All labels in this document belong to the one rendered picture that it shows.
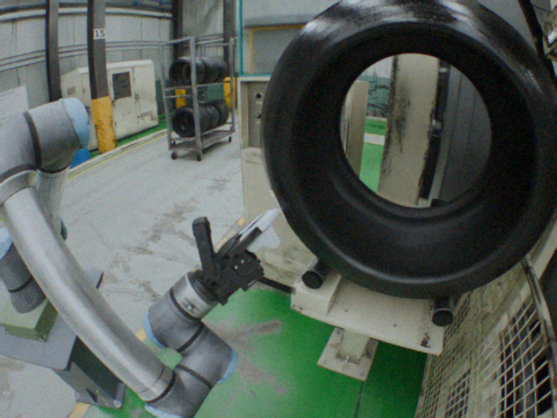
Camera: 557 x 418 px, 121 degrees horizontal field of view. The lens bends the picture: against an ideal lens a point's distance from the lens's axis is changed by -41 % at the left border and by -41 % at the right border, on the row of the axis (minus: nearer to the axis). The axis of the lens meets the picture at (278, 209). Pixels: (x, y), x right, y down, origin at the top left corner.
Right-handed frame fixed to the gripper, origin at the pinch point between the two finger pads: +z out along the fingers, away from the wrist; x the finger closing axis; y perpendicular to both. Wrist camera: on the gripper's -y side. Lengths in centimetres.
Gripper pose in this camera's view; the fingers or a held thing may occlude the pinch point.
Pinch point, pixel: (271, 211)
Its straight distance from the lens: 49.7
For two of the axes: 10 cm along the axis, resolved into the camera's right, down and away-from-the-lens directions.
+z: 7.4, -6.7, 0.1
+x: 1.6, 1.6, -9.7
